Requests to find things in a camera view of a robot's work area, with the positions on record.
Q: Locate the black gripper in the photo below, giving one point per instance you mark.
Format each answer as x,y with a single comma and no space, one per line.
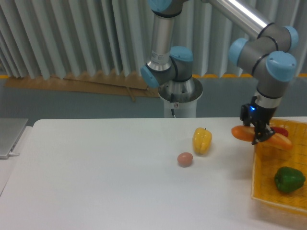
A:
259,117

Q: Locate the baguette bread loaf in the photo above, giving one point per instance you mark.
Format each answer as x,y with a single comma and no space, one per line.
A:
277,140

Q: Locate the yellow woven basket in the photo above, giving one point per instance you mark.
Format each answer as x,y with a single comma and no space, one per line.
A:
267,161

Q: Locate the yellow bell pepper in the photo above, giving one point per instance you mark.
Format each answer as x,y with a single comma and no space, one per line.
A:
201,140

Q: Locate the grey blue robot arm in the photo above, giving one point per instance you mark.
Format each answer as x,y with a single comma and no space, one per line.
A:
266,57

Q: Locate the red bell pepper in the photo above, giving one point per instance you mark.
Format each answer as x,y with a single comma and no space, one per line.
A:
280,130

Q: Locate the green bell pepper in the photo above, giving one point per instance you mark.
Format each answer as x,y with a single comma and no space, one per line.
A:
289,179

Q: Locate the brown egg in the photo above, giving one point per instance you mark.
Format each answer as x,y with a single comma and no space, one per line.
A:
185,159

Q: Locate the brown cardboard sheet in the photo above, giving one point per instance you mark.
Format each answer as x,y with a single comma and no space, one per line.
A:
132,85

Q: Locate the silver laptop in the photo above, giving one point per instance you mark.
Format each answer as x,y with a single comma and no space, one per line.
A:
11,130

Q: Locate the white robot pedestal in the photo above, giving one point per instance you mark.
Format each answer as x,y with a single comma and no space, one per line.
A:
180,98

